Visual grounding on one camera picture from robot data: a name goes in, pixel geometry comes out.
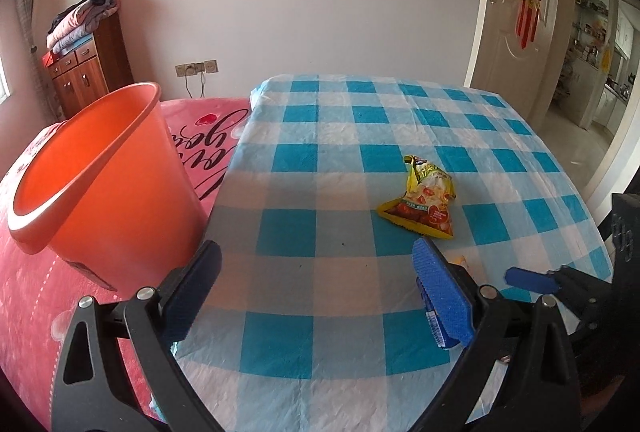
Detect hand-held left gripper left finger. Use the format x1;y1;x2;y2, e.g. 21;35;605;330
50;240;223;432

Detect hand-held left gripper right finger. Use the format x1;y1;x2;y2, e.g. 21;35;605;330
411;236;584;432

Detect folded blankets stack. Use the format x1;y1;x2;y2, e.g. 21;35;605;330
45;0;121;58

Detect socket cables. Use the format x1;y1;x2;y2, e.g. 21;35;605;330
182;72;209;99

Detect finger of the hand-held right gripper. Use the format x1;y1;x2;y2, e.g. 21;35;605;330
504;264;615;331

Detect orange plastic bucket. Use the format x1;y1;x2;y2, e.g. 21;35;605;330
6;82;207;292

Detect pink printed blanket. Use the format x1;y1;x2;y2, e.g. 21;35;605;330
0;96;252;424

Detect yellow snack packet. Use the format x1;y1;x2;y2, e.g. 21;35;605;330
375;154;457;241

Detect wooden cabinet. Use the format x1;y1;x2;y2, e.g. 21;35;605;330
40;14;135;121

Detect white door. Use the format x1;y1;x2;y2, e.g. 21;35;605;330
462;0;577;131

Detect wall socket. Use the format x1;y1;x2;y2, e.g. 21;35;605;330
174;59;220;78

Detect kitchen shelves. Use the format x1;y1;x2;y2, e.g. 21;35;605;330
559;0;614;98

